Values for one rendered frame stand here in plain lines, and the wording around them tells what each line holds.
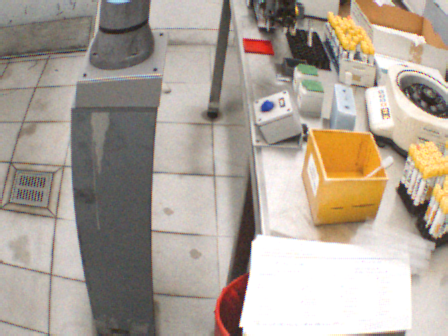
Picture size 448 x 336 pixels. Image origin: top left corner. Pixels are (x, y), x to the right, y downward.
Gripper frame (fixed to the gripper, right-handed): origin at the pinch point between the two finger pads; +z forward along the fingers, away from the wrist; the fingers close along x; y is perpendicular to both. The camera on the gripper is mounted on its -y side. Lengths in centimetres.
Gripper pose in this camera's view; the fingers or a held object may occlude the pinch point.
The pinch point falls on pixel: (272, 22)
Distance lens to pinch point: 166.9
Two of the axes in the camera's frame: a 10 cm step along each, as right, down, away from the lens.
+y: -0.2, 9.4, -3.5
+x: 9.9, 0.6, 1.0
